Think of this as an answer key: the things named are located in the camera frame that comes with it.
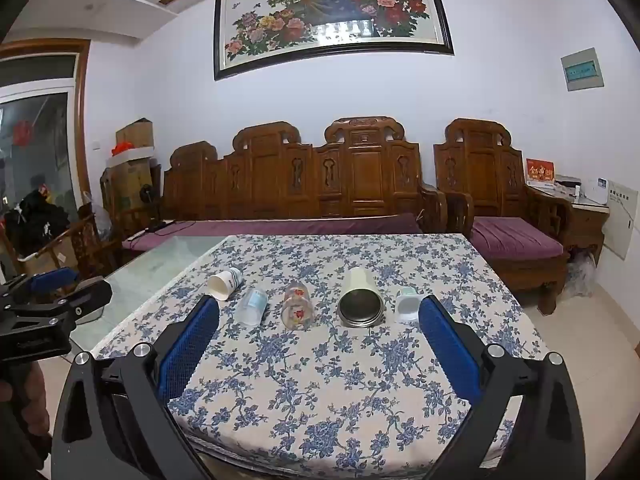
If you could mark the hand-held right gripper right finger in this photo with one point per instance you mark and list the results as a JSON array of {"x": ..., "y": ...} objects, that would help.
[{"x": 447, "y": 350}]

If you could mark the clear plastic cup blue label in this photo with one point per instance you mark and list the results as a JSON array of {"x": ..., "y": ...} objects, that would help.
[{"x": 253, "y": 306}]

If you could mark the wooden door frame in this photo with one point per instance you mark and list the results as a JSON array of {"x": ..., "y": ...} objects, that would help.
[{"x": 82, "y": 125}]

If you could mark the cream steel cup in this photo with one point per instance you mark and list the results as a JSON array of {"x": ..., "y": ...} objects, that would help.
[{"x": 361, "y": 302}]

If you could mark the carved wooden sofa bench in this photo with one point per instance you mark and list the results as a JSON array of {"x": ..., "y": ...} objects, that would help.
[{"x": 310, "y": 180}]

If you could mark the red desk calendar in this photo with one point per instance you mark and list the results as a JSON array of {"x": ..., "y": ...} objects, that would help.
[{"x": 540, "y": 170}]

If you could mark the white wall chart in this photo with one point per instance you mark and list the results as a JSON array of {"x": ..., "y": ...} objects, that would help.
[{"x": 620, "y": 220}]

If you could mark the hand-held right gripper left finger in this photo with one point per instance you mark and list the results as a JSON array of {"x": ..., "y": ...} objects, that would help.
[{"x": 192, "y": 345}]

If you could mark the grey flat box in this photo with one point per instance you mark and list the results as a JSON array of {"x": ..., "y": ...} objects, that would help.
[{"x": 566, "y": 183}]

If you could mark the person's left hand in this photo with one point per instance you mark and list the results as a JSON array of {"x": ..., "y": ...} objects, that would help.
[{"x": 27, "y": 390}]

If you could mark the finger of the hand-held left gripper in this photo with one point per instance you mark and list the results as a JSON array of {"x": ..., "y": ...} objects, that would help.
[
  {"x": 50, "y": 280},
  {"x": 85, "y": 296}
]

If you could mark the grey electrical panel box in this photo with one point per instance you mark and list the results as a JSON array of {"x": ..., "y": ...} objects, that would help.
[{"x": 582, "y": 69}]

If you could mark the pile of dark clothes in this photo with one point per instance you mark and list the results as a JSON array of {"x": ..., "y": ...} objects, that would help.
[{"x": 37, "y": 222}]

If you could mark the framed peacock flower painting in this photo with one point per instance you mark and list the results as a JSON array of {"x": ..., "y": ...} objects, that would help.
[{"x": 330, "y": 7}]

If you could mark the clear plastic bag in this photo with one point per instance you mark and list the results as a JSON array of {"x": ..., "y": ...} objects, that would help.
[{"x": 581, "y": 275}]

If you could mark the red hanging lantern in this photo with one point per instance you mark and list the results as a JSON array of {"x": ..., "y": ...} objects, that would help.
[{"x": 22, "y": 133}]

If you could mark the long purple sofa cushion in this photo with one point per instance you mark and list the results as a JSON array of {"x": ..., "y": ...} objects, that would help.
[{"x": 280, "y": 229}]

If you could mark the blue floral tablecloth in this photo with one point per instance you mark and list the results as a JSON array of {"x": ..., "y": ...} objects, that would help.
[{"x": 325, "y": 385}]

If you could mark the large cardboard box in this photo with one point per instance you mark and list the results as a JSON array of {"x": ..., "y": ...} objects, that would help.
[{"x": 131, "y": 180}]

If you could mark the white box device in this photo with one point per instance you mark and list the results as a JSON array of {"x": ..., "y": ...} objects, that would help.
[{"x": 596, "y": 192}]

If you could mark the carved wooden armchair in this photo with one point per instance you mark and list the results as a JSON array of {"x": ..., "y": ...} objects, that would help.
[{"x": 490, "y": 175}]

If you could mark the small brown cardboard box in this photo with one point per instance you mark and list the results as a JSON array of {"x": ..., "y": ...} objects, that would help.
[{"x": 135, "y": 132}]

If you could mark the white paper cup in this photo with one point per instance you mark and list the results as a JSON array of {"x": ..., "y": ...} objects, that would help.
[{"x": 225, "y": 283}]

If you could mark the red plastic bag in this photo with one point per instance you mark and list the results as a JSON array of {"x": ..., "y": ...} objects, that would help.
[{"x": 121, "y": 148}]

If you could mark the small black fan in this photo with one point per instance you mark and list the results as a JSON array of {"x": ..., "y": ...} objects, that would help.
[{"x": 148, "y": 197}]

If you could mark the wooden side table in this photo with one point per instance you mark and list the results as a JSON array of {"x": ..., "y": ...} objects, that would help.
[{"x": 585, "y": 225}]

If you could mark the glass cup red flower print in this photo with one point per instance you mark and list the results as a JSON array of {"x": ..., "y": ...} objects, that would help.
[{"x": 296, "y": 306}]

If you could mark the purple armchair cushion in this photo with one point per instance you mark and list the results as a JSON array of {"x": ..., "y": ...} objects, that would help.
[{"x": 515, "y": 237}]

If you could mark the wooden chair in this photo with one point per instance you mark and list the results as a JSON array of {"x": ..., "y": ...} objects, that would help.
[{"x": 92, "y": 245}]

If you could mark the small white plastic cup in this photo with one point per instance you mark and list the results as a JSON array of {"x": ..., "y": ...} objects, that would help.
[{"x": 409, "y": 306}]

